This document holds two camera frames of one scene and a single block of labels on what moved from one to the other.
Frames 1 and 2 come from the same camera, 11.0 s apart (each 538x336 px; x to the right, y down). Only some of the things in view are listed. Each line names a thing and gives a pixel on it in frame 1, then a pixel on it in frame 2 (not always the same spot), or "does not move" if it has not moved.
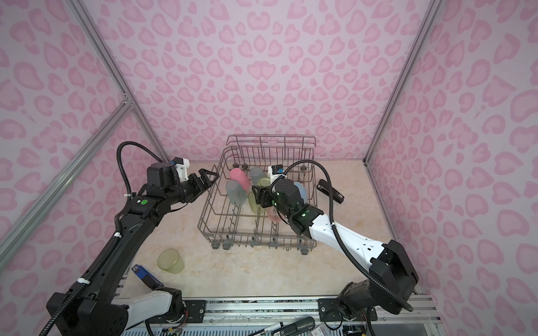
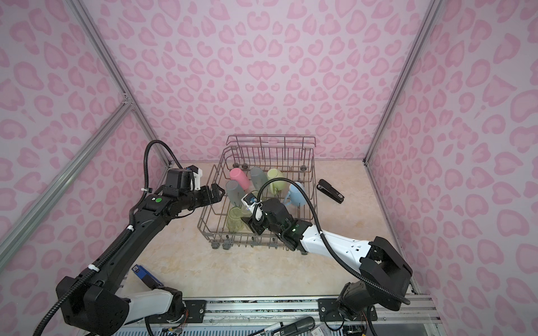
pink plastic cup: x=238 y=175 does not move
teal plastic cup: x=237 y=195 does not move
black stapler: x=337 y=196 does not move
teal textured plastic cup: x=256 y=173 does not move
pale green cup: x=264 y=182 to x=235 y=222
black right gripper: x=264 y=194 to x=253 y=224
